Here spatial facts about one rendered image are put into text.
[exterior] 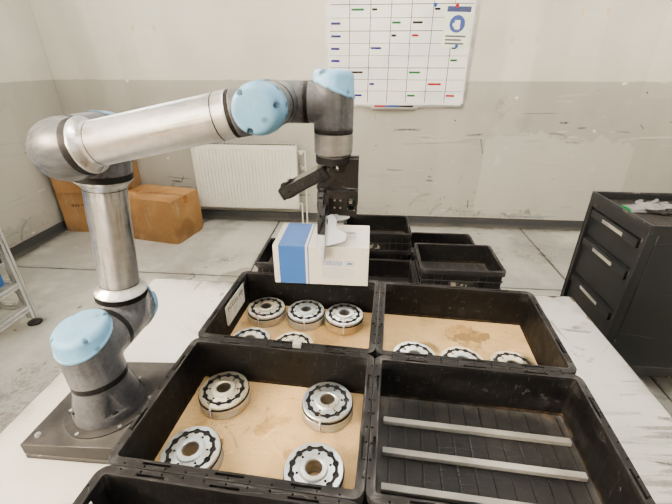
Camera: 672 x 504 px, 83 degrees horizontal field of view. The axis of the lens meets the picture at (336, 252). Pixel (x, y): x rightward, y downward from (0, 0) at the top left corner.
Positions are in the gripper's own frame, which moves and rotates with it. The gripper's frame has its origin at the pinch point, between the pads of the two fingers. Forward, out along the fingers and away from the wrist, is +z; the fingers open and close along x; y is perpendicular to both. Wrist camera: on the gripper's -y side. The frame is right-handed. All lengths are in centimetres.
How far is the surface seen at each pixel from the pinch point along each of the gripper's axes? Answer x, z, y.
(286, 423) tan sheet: -24.1, 28.0, -4.9
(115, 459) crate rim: -41, 18, -28
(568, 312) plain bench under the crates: 39, 40, 80
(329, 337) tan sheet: 2.9, 28.0, 1.0
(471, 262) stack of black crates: 113, 61, 68
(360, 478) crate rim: -40.4, 17.9, 9.9
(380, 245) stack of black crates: 125, 59, 19
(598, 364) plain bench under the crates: 13, 40, 77
